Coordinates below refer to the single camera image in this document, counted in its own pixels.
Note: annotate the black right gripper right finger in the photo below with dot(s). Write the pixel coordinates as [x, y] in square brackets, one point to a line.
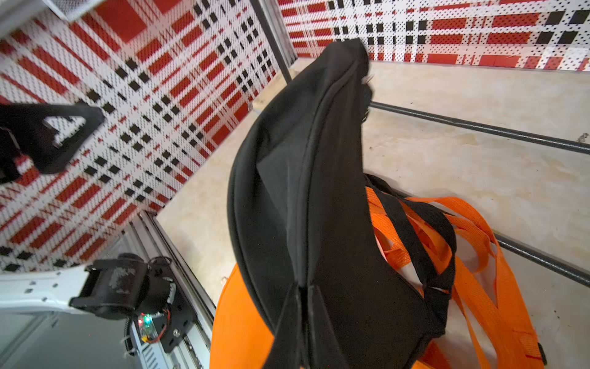
[324, 347]

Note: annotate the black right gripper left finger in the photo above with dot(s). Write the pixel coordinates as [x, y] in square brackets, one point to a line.
[287, 350]

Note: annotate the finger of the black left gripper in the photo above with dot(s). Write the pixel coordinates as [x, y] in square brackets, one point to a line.
[50, 135]

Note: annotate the black sling bag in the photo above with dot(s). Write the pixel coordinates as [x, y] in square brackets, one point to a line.
[301, 211]

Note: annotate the orange sling bag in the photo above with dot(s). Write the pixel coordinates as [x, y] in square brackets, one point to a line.
[485, 293]

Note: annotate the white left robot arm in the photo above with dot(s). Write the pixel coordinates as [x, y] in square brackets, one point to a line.
[146, 293]

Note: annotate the black metal clothes rack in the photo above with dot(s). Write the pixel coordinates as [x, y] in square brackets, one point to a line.
[531, 254]

